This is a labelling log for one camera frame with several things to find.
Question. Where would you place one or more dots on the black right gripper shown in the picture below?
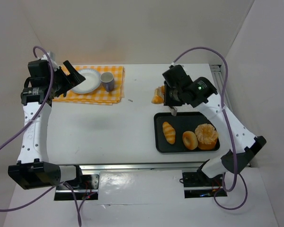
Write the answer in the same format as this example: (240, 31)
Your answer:
(169, 99)

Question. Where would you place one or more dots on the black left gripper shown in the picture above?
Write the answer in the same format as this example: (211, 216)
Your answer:
(62, 79)

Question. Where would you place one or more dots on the orange croissant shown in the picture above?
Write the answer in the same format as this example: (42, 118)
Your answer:
(159, 95)

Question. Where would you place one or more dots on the metal tongs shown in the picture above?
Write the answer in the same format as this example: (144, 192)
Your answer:
(173, 110)

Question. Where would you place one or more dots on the striped bread roll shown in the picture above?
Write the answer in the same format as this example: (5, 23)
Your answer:
(169, 133)

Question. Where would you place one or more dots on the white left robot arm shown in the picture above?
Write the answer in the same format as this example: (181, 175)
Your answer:
(33, 169)

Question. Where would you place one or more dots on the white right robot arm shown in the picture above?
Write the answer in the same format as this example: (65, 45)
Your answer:
(201, 94)

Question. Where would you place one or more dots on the white paper plate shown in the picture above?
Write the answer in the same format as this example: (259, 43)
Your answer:
(92, 81)

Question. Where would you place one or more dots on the purple mug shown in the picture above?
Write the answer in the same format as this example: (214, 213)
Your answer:
(108, 81)

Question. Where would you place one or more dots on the yellow checkered cloth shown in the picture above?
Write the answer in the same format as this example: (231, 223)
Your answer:
(99, 96)

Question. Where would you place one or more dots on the black plastic tray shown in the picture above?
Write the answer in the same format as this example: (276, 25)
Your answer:
(183, 121)

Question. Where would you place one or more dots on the sugared orange muffin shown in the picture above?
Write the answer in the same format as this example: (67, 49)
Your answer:
(207, 136)

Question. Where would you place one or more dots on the ring donut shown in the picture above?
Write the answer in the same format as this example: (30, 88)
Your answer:
(190, 140)

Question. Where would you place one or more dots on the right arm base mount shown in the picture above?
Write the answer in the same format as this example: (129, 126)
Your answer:
(195, 188)

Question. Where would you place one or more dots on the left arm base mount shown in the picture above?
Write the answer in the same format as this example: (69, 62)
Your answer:
(84, 188)

